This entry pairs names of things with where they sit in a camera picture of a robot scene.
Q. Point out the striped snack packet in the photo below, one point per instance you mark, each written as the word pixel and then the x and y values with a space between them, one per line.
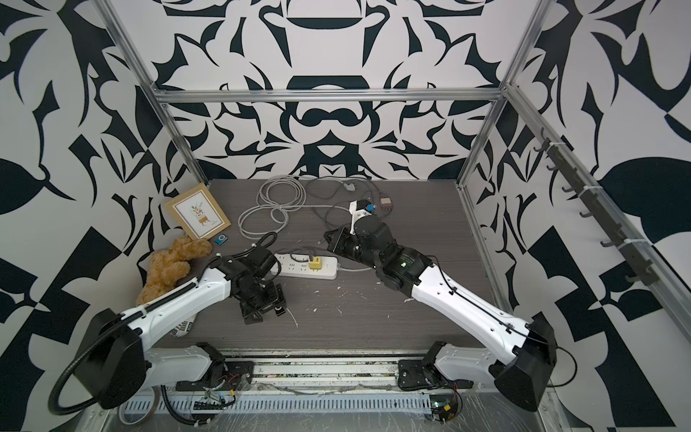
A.
pixel 182 329

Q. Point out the small circuit board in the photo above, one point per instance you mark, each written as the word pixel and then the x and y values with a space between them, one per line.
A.
pixel 444 407

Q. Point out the yellow USB wall charger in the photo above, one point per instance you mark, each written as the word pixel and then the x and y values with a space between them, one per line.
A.
pixel 315 263

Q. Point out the pink USB wall charger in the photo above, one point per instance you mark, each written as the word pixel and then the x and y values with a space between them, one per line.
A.
pixel 386 203

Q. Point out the wooden picture frame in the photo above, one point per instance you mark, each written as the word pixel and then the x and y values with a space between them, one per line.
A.
pixel 198 212

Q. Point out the tape roll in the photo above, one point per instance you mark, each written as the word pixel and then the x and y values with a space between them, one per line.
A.
pixel 141 407

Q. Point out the blue mp3 player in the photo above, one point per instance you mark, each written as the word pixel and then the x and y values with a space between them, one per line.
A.
pixel 221 239

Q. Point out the white power strip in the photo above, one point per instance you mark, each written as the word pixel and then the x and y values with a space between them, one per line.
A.
pixel 306 266

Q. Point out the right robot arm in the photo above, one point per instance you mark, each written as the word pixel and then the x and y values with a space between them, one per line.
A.
pixel 520 355

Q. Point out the black wall hook rack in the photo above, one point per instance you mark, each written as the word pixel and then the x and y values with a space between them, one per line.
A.
pixel 600 207

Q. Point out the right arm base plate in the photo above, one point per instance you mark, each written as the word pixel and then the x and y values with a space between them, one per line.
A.
pixel 416 375

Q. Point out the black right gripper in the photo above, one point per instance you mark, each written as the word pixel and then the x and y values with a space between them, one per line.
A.
pixel 336 244

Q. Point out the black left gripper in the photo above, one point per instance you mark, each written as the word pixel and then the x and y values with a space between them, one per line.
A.
pixel 277 299

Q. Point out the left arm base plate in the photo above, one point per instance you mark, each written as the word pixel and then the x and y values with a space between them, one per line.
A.
pixel 232 376

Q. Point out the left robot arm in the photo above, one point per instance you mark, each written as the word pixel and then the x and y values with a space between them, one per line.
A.
pixel 118 356

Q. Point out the brown teddy bear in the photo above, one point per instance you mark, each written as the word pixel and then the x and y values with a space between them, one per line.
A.
pixel 168 266

